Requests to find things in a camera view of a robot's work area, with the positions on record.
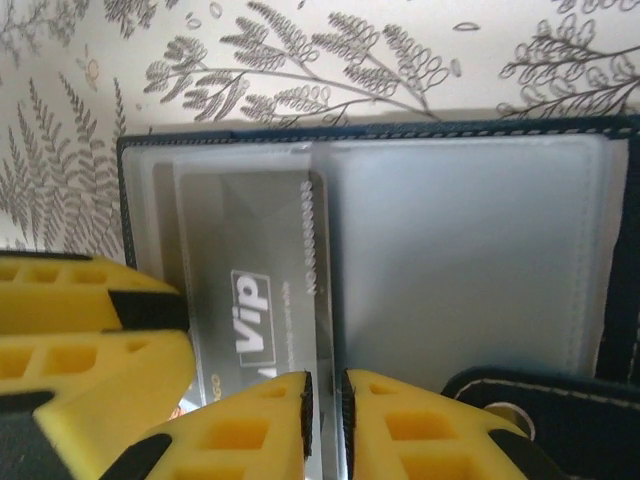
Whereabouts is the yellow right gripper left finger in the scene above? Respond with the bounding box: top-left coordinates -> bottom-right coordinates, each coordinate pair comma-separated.
107,370 -> 321,480

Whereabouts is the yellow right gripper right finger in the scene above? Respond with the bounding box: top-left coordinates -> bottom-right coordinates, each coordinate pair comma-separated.
341,368 -> 539,480

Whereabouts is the grey VIP card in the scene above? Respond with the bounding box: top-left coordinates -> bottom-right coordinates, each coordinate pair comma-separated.
172,167 -> 344,480

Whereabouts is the navy blue leather card holder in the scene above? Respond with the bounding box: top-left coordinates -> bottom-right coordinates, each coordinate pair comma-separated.
115,115 -> 640,480

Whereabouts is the floral patterned table cover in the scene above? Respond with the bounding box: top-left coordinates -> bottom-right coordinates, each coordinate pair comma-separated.
0,0 -> 640,419

